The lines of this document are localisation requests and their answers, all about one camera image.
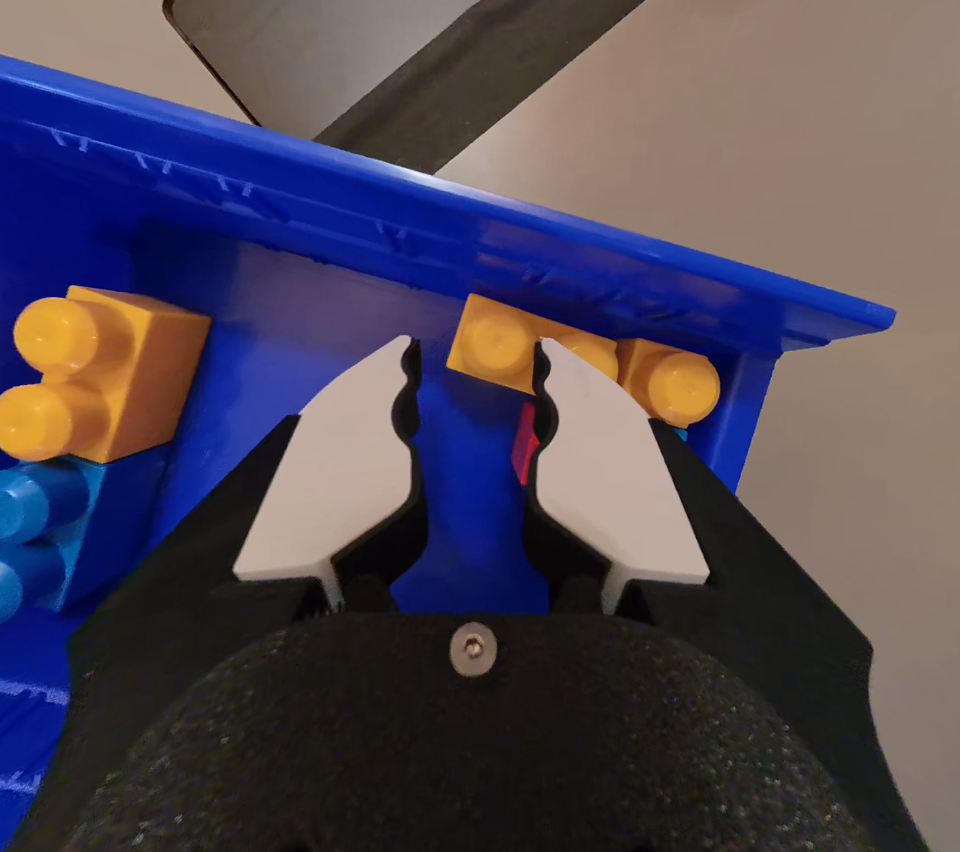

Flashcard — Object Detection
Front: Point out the red mega block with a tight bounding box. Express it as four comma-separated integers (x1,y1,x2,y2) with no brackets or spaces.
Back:
512,402,543,487

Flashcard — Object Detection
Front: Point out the dark desk cable flap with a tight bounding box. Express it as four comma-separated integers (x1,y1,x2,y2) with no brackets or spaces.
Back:
161,0,624,129

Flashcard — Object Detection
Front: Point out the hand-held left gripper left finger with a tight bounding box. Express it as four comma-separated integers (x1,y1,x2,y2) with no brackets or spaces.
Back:
232,335,430,604

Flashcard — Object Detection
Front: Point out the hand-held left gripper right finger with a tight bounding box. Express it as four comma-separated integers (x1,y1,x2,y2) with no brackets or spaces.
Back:
523,337,712,615

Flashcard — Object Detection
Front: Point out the blue storage bin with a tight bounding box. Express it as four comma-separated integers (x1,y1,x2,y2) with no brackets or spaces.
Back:
0,53,897,852

